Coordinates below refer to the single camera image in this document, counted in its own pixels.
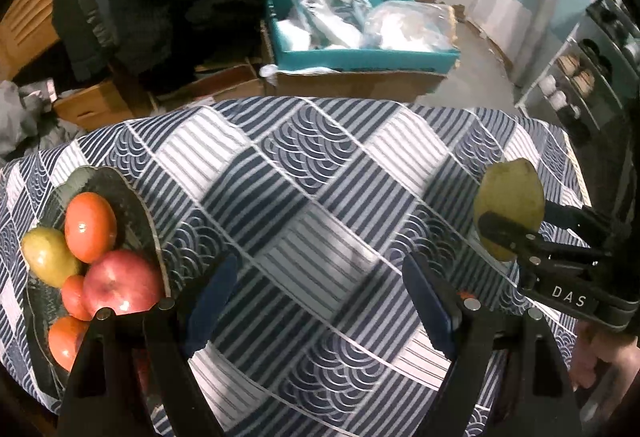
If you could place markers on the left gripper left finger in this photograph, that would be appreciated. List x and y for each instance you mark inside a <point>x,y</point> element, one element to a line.
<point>214,290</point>

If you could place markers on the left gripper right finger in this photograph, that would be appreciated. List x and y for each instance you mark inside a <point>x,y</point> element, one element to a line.
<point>435,301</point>

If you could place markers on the small tangerine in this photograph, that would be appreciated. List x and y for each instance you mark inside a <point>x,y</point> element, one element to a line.
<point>466,295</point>
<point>72,298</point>

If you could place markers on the red apple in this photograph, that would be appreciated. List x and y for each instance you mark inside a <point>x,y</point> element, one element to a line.
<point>142,363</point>
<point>123,281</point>

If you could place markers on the yellow pear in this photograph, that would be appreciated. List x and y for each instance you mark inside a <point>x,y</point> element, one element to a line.
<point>48,256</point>
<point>513,190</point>

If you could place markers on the large orange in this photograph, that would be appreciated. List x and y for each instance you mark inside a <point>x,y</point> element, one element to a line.
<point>65,338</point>

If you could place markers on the right hand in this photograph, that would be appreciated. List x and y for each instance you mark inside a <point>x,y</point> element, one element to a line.
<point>594,344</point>

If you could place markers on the blue patterned tablecloth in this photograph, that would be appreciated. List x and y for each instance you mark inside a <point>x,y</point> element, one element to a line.
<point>321,199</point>

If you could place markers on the metal shoe rack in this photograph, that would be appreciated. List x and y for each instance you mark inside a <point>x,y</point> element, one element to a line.
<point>594,75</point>

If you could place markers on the flat cardboard box red label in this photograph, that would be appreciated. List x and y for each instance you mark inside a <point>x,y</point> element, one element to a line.
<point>228,83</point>

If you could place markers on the wooden drawer base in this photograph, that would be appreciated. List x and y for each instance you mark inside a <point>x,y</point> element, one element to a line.
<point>93,107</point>

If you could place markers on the teal plastic crate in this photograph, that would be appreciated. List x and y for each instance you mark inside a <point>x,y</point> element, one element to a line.
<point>294,53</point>

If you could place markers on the pile of clothes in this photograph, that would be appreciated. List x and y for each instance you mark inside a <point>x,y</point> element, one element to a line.
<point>28,122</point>

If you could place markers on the clear plastic bag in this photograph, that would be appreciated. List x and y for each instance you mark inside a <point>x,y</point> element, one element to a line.
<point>407,26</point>

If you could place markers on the wooden louvered wardrobe door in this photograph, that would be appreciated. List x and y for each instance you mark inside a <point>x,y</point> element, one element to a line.
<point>26,33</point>

